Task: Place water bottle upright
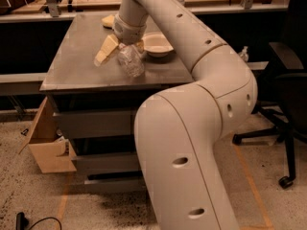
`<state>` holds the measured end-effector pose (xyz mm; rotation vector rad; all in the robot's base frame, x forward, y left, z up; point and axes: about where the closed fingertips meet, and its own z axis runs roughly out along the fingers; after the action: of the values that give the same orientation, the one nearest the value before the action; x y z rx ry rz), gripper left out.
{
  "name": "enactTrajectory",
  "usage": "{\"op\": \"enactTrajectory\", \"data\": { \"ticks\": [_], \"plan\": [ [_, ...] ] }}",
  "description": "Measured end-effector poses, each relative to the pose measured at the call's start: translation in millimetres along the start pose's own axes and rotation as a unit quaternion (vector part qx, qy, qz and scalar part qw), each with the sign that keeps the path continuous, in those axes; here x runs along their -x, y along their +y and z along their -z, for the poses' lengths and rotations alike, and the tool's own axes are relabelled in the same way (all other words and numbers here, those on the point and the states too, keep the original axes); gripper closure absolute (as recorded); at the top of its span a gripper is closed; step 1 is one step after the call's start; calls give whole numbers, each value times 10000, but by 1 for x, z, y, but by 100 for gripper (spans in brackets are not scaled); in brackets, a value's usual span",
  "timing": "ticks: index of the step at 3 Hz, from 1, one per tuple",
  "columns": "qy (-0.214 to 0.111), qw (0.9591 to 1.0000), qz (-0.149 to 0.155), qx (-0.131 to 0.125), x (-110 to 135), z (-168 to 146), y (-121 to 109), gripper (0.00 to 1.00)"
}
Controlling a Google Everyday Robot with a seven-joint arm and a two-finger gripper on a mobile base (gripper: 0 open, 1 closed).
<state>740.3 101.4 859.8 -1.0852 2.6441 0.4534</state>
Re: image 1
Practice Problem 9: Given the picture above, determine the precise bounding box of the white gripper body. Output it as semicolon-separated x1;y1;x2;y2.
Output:
112;14;147;45

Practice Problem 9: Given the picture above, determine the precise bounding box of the clear crushed plastic water bottle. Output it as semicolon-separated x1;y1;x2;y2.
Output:
117;43;145;78

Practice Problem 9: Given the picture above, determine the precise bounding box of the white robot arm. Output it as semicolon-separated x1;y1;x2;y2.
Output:
113;0;257;230

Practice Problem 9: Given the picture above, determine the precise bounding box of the small clear pump bottle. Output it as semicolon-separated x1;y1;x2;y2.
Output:
239;46;248;62

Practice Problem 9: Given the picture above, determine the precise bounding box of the white paper bowl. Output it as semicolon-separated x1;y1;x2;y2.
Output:
143;32;174;58

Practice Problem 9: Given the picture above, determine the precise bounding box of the yellow sponge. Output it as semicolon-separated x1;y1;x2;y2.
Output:
102;14;114;29

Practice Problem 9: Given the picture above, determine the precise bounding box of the grey drawer cabinet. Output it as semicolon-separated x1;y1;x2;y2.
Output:
43;13;181;181

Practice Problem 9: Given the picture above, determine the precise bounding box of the top grey drawer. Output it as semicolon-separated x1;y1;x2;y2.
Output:
53;109;136;139

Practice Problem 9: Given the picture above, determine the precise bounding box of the grey drawer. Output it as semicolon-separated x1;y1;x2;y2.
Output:
71;152;140;175
84;176;146;194
53;109;136;139

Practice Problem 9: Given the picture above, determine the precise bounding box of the middle grey drawer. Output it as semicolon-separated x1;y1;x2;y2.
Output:
71;152;140;175

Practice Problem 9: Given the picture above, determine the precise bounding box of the open cardboard box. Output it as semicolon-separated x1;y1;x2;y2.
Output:
18;98;77;173

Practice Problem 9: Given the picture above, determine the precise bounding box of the bottom grey drawer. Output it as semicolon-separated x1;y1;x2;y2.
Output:
84;176;146;194

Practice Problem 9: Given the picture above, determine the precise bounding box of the black office chair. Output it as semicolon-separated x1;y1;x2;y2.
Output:
232;0;307;189

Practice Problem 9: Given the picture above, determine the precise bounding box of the black cable with plug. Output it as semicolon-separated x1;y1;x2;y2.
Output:
14;212;62;230

